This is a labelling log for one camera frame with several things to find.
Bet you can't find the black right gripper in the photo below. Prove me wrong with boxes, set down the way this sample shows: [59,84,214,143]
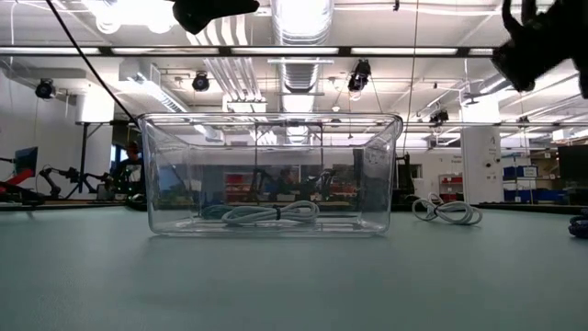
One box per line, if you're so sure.
[491,0,588,100]

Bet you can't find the purple USB-C cable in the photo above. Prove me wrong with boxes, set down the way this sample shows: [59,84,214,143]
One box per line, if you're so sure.
[567,207,588,239]

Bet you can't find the white USB-C cable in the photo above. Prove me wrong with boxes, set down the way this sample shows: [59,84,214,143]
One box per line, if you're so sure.
[411,191,484,226]
[220,200,322,227]

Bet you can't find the black computer monitor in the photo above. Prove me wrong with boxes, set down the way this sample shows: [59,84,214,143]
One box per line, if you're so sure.
[558,144,588,190]

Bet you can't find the blue storage bins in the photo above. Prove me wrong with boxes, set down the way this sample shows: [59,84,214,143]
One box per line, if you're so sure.
[503,164,571,204]

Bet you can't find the shelf with red bins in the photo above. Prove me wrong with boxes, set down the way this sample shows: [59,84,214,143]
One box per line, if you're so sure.
[437,173,465,203]

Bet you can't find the person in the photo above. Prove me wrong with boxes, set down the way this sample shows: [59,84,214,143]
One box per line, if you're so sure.
[111,140,147,200]

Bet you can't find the black upright stand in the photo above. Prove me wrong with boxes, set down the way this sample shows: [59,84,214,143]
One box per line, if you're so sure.
[393,153,413,207]

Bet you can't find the clear plastic bin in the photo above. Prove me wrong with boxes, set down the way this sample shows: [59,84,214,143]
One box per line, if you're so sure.
[136,111,404,239]

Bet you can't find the blue-lit computer monitor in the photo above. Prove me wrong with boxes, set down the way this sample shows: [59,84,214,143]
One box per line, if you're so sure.
[13,145,40,178]

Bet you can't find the red angled bar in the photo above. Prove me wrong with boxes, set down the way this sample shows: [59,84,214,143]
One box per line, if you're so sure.
[0,168,37,194]

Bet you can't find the silver air duct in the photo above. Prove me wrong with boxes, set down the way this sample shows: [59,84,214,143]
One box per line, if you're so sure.
[269,0,335,144]

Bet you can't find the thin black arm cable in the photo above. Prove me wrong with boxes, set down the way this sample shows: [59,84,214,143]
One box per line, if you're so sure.
[44,0,141,128]

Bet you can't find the black table frame rail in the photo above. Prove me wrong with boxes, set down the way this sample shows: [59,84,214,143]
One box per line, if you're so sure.
[0,200,588,216]

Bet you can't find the black frame beam with lights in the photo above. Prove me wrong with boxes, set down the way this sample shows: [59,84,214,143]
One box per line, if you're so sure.
[0,44,588,59]

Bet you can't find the black hanging camera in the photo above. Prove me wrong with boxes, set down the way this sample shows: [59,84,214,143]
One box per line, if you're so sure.
[346,58,373,93]

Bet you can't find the black stand post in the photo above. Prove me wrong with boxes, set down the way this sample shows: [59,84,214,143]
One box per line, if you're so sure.
[74,120,105,197]

